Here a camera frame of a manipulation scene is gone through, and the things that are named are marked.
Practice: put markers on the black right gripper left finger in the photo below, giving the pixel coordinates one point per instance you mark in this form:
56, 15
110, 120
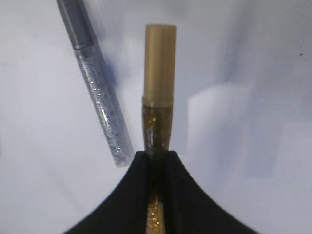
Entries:
124, 211

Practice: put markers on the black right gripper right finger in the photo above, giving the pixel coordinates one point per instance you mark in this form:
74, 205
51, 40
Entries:
188, 209

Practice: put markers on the gold glitter pen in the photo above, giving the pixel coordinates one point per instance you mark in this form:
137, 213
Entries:
157, 113

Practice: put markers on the silver glitter pen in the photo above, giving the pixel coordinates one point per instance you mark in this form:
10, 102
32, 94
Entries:
98, 79

